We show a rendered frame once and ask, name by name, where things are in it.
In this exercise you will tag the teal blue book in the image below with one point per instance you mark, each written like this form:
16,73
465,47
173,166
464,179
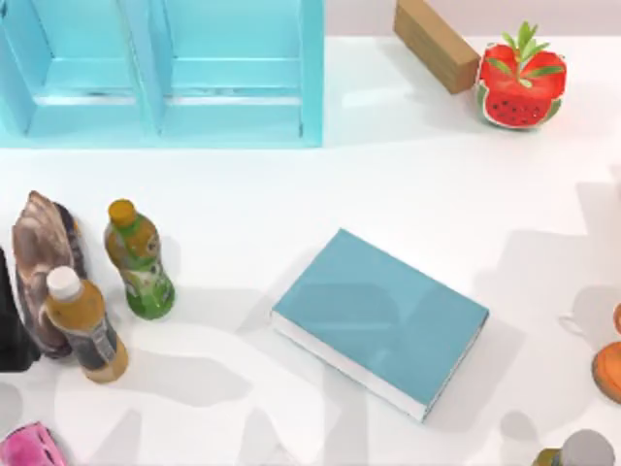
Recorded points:
378,310

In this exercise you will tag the green bottle with yellow cap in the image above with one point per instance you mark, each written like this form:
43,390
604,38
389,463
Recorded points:
138,262

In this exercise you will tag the light blue rack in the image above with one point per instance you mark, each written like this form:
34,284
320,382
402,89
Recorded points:
233,73

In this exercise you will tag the brown wooden block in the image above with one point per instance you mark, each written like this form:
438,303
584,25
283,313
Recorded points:
432,41

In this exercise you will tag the orange bottle with white cap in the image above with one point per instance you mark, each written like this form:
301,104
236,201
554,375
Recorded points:
85,325

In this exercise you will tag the red watermelon plant pot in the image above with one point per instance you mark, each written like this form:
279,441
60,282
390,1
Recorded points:
521,92

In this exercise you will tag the brown and purple bag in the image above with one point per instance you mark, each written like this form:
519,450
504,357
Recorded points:
41,252

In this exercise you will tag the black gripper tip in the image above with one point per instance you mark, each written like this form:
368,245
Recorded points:
12,325

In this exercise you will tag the orange trophy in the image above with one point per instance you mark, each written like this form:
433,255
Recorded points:
610,369

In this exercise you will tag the yellow bottle with grey cap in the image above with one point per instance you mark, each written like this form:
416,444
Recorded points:
579,451

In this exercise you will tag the pink object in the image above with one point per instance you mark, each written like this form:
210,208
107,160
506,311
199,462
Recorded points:
29,446

